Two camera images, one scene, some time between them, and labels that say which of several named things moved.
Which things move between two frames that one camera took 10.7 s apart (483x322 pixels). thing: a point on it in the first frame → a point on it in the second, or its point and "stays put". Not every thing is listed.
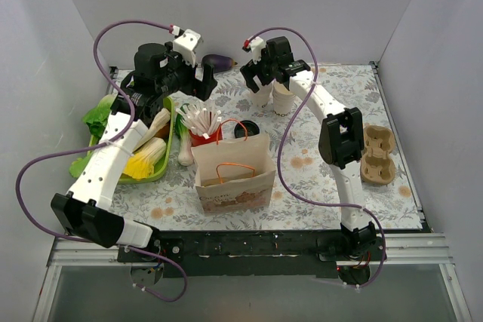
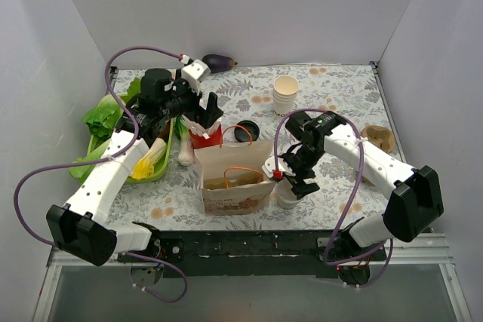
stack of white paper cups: [282, 99] stays put
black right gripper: [265, 67] → [299, 176]
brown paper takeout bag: [235, 172] stays put
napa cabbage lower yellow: [141, 164] stays put
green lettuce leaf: [96, 118] stays put
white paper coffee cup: [259, 99] → [285, 197]
